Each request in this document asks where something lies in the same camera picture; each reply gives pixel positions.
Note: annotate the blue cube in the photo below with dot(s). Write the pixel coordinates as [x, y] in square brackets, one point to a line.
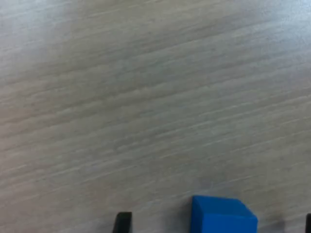
[218, 216]

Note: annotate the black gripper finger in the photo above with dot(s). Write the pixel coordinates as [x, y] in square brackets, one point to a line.
[123, 223]
[308, 224]

